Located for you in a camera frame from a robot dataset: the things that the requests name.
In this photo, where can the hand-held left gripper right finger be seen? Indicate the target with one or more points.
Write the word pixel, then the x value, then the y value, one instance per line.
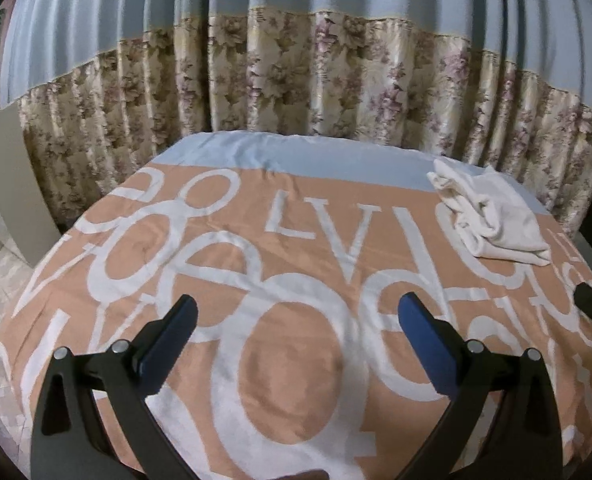
pixel 426 347

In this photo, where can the peach and blue printed blanket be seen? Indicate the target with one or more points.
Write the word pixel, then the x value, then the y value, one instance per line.
pixel 296 280

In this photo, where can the grey flat board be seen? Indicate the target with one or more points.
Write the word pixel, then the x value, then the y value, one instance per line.
pixel 16 185

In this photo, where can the white knit sweater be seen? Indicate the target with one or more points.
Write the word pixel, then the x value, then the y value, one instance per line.
pixel 496 220

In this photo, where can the floral curtain with blue top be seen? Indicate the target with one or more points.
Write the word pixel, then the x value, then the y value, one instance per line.
pixel 296 85

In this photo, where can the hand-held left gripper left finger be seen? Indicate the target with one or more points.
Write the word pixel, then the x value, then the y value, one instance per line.
pixel 168 347

